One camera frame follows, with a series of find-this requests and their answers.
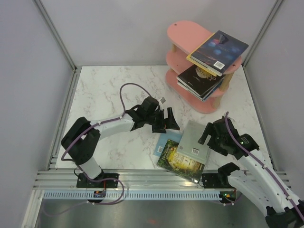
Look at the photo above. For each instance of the yellow cover book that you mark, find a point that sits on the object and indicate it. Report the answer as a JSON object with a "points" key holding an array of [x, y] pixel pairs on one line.
{"points": [[204, 57]]}

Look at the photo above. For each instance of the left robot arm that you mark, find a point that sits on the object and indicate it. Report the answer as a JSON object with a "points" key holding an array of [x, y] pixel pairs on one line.
{"points": [[82, 138]]}

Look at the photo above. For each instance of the left aluminium corner post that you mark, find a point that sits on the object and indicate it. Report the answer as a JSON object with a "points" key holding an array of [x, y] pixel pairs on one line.
{"points": [[54, 32]]}

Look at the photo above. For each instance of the aluminium corner post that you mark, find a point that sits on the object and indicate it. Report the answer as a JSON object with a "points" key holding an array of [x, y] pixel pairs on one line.
{"points": [[54, 32], [269, 19]]}

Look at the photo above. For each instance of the light blue thin book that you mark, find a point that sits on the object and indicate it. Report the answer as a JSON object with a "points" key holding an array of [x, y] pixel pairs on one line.
{"points": [[164, 137]]}

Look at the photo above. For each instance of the black Moon and Sixpence book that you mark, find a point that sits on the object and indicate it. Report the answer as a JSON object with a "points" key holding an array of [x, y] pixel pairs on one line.
{"points": [[198, 79]]}

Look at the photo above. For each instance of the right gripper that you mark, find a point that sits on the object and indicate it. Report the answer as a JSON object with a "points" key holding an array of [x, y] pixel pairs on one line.
{"points": [[209, 130]]}

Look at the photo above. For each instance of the green forest cover book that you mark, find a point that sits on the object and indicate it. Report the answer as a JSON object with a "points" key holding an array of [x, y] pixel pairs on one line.
{"points": [[178, 164]]}

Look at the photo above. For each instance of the aluminium rail frame front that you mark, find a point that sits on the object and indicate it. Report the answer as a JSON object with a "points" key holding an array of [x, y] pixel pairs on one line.
{"points": [[65, 179]]}

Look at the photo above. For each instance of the right aluminium corner post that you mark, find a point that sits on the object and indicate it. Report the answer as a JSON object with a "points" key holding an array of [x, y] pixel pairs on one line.
{"points": [[269, 19]]}

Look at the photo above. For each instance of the teal ocean cover book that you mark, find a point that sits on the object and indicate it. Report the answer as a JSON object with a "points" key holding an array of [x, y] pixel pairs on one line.
{"points": [[208, 93]]}

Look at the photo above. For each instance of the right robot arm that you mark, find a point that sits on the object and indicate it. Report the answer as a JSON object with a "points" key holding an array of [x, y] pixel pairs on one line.
{"points": [[280, 206]]}

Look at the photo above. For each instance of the white slotted cable duct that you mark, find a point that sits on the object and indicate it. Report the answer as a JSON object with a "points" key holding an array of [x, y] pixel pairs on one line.
{"points": [[132, 195]]}

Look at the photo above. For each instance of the blue Wuthering Heights book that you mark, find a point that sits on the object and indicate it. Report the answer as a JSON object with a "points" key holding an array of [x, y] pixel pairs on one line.
{"points": [[184, 87]]}

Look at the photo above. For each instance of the grey cover book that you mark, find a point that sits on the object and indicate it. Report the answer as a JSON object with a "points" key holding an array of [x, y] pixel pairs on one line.
{"points": [[189, 145]]}

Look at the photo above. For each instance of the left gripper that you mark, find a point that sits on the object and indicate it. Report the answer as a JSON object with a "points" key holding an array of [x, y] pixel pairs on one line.
{"points": [[170, 123]]}

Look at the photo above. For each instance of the pink three-tier shelf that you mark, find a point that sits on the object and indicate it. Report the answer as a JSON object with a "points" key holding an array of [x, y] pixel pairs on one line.
{"points": [[185, 37]]}

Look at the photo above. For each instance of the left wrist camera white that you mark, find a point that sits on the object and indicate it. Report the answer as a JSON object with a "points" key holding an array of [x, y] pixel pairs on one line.
{"points": [[162, 100]]}

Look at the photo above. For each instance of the dark blue Robinson Crusoe book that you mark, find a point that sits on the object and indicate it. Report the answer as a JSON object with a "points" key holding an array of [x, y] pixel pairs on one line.
{"points": [[229, 49]]}

